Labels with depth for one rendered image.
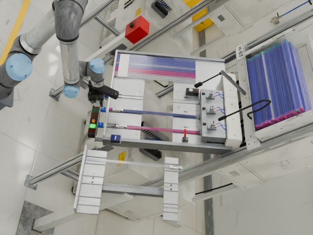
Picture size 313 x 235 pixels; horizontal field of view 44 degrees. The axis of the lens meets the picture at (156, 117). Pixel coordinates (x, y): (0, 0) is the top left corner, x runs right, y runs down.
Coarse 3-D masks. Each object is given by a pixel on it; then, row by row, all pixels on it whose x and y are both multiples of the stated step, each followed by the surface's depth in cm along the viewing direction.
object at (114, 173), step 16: (144, 96) 275; (96, 128) 285; (96, 144) 274; (128, 160) 240; (144, 160) 248; (160, 160) 261; (192, 160) 291; (112, 176) 244; (128, 176) 243; (144, 176) 242; (160, 176) 254; (192, 192) 275; (112, 208) 283; (128, 208) 283; (144, 208) 281; (160, 208) 280
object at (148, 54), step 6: (132, 54) 253; (138, 54) 252; (144, 54) 252; (150, 54) 252; (156, 54) 253; (162, 54) 253; (168, 54) 253; (204, 60) 254; (210, 60) 254; (216, 60) 254; (222, 60) 254
